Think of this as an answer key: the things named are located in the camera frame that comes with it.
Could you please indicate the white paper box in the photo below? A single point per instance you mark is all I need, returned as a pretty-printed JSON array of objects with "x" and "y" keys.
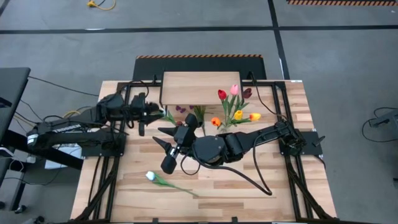
[{"x": 66, "y": 149}]

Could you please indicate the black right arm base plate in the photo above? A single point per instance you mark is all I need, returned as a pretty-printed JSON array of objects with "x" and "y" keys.
[{"x": 311, "y": 149}]

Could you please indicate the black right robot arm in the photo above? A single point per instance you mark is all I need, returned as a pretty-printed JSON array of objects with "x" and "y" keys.
[{"x": 217, "y": 149}]

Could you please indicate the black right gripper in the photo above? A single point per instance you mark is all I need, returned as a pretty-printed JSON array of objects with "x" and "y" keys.
[{"x": 186, "y": 137}]

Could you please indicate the orange artificial tulip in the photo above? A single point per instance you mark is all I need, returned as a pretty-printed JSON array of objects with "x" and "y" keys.
[{"x": 215, "y": 121}]

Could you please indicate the dark maroon artificial tulip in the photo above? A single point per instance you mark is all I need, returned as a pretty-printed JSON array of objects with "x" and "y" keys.
[{"x": 247, "y": 92}]

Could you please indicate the yellow orange-tipped artificial tulip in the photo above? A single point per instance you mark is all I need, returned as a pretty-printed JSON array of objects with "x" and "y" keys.
[{"x": 255, "y": 116}]

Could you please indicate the red artificial tulip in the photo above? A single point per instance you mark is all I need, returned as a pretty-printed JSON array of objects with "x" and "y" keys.
[{"x": 222, "y": 94}]

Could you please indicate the black desk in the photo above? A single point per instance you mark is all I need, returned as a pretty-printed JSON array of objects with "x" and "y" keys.
[{"x": 12, "y": 87}]

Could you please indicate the black floor mat striped edge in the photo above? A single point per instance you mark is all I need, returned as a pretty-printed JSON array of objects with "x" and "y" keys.
[{"x": 199, "y": 63}]

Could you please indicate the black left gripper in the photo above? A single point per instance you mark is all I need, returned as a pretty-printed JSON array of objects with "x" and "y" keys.
[{"x": 136, "y": 107}]

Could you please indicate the purple artificial flower bunch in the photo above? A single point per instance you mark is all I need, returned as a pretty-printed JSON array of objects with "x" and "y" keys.
[{"x": 200, "y": 113}]

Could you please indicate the pink artificial tulip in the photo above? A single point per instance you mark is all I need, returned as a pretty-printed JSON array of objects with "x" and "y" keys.
[{"x": 234, "y": 89}]

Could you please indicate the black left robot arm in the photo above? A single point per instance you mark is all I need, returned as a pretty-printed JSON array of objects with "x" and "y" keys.
[{"x": 71, "y": 129}]

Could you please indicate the black metal table frame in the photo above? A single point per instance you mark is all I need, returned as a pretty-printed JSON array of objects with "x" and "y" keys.
[{"x": 264, "y": 83}]

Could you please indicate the wooden shelf with black frame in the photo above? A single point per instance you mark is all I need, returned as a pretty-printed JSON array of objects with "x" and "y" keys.
[{"x": 199, "y": 88}]

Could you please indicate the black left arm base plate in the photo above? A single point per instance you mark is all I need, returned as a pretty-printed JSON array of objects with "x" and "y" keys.
[{"x": 102, "y": 152}]

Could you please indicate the clear glass vase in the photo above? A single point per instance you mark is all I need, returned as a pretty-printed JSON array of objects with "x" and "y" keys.
[{"x": 223, "y": 130}]

